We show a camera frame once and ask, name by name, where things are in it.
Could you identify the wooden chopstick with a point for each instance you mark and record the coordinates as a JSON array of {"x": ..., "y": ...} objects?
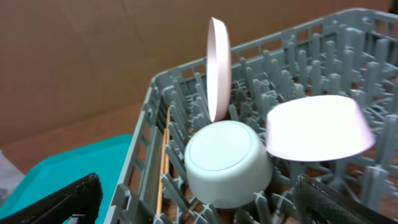
[
  {"x": 167, "y": 146},
  {"x": 162, "y": 170}
]

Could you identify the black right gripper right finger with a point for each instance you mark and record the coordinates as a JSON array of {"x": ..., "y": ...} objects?
[{"x": 316, "y": 202}]

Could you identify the cardboard backdrop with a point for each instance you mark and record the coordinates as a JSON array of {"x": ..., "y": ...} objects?
[{"x": 63, "y": 60}]

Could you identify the teal plastic tray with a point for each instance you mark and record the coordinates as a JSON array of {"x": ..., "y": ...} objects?
[{"x": 105, "y": 158}]

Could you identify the grey bowl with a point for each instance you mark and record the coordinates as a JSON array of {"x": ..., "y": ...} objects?
[{"x": 226, "y": 164}]

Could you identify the grey dish rack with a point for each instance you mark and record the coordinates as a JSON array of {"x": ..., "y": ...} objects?
[{"x": 351, "y": 53}]

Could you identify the large white plate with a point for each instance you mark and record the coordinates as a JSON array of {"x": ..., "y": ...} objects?
[{"x": 218, "y": 69}]

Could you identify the clear plastic bin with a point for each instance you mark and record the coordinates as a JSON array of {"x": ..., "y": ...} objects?
[{"x": 10, "y": 178}]

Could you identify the small white plate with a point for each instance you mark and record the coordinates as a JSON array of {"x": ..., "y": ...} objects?
[{"x": 318, "y": 128}]

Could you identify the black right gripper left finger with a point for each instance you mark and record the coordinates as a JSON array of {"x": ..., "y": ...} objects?
[{"x": 78, "y": 202}]

